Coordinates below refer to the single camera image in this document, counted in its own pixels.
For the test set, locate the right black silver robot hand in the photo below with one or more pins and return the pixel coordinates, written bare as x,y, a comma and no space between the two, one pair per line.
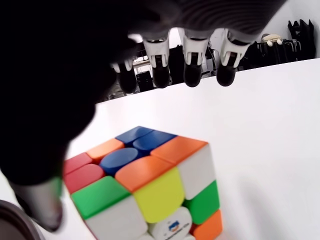
55,75

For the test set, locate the multicoloured Rubik's cube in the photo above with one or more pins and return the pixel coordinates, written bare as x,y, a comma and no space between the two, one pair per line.
150,187

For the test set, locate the dark brown round plate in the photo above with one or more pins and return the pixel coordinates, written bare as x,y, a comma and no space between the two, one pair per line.
15,222

